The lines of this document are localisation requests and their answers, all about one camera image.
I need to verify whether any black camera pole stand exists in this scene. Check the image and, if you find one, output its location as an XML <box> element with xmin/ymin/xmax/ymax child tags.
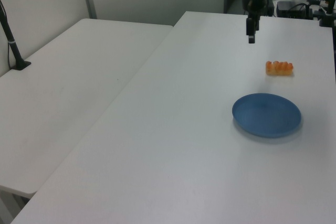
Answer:
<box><xmin>0</xmin><ymin>0</ymin><xmax>32</xmax><ymax>71</ymax></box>

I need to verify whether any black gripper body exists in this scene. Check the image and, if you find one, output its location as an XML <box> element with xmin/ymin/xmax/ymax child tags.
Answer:
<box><xmin>241</xmin><ymin>0</ymin><xmax>266</xmax><ymax>20</ymax></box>

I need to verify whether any black clamp camera mount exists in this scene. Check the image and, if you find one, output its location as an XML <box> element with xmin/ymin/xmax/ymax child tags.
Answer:
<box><xmin>318</xmin><ymin>0</ymin><xmax>336</xmax><ymax>29</ymax></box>

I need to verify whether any blue round plate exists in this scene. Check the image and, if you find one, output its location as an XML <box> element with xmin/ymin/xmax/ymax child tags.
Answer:
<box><xmin>232</xmin><ymin>93</ymin><xmax>302</xmax><ymax>139</ymax></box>

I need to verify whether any white side table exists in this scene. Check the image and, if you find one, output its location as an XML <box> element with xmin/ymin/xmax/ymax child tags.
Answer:
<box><xmin>0</xmin><ymin>18</ymin><xmax>174</xmax><ymax>223</ymax></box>

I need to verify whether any orange glazed bread roll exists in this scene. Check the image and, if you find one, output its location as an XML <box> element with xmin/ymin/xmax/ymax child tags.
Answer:
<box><xmin>265</xmin><ymin>60</ymin><xmax>294</xmax><ymax>77</ymax></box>

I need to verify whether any black electronics box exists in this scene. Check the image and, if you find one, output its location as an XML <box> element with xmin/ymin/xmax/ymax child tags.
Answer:
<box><xmin>277</xmin><ymin>0</ymin><xmax>314</xmax><ymax>20</ymax></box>

